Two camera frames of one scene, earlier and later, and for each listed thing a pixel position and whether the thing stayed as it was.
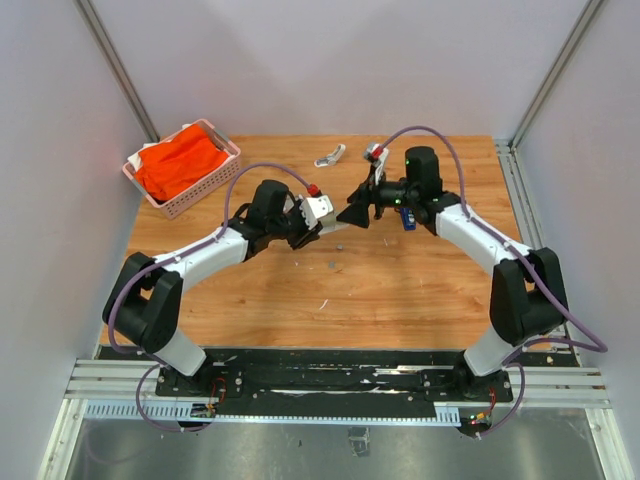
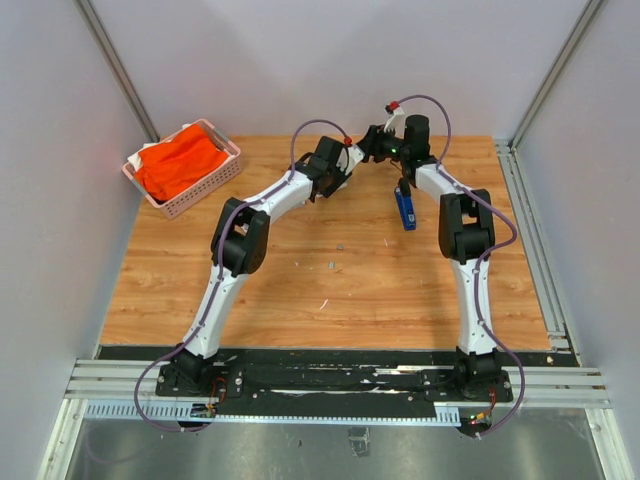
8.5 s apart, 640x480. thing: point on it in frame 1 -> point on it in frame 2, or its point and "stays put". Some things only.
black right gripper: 357,212 -> 372,142
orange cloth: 163,169 stays put
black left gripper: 307,235 -> 341,178
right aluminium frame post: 507,149 stays put
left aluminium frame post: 117,70 stays put
